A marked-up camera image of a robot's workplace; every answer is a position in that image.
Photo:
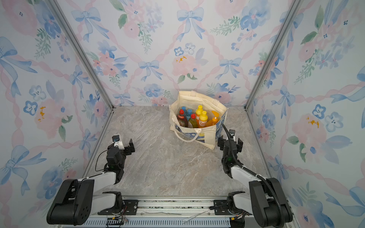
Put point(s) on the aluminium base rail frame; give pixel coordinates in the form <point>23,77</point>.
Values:
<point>174,205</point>

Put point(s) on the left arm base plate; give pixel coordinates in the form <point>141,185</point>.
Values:
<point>125,207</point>

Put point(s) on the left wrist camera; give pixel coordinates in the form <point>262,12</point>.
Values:
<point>117,142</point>

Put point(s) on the cream shopping bag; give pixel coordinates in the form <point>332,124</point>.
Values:
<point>207,136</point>

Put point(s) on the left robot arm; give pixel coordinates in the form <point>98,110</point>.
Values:
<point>76,199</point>

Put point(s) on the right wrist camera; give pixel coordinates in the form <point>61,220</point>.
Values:
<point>232,134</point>

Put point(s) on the yellow-green red cap bottle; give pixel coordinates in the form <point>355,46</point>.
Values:
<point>193,121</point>

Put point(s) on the yellow cap orange bottle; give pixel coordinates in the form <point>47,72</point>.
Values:
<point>203,120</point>
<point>198,112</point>

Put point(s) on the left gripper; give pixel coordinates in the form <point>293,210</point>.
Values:
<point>127,148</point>

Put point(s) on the right corner aluminium post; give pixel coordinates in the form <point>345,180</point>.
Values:
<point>292,12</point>

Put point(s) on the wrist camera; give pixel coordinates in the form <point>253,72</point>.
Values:
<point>117,142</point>
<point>232,134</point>

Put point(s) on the left corner aluminium post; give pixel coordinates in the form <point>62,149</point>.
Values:
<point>65,25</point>

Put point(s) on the dark red Fairy bottle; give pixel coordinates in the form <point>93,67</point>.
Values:
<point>181,117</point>

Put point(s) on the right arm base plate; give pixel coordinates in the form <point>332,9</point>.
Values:
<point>223,207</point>

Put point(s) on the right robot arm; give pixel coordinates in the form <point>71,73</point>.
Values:
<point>266,200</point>

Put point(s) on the orange pump soap bottle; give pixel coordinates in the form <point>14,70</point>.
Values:
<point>214,120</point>

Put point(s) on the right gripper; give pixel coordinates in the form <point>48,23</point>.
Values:
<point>222,142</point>

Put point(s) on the corner aluminium post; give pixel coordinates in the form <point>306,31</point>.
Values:
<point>65,25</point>
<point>292,12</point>

